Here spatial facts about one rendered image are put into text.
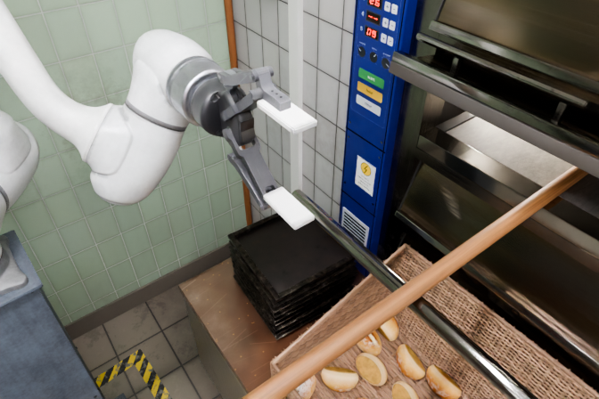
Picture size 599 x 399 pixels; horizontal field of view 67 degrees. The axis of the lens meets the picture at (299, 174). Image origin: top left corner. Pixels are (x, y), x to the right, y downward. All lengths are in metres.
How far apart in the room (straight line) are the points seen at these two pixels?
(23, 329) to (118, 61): 0.86
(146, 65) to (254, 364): 0.93
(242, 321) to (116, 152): 0.86
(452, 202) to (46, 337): 1.02
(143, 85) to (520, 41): 0.64
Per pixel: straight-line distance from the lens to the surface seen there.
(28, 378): 1.37
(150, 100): 0.71
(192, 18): 1.69
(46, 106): 0.77
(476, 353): 0.77
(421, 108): 1.12
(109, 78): 1.65
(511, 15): 0.93
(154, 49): 0.73
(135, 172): 0.74
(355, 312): 1.35
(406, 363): 1.35
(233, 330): 1.45
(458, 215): 1.18
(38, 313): 1.22
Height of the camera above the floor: 1.80
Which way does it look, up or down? 39 degrees down
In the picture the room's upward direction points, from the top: straight up
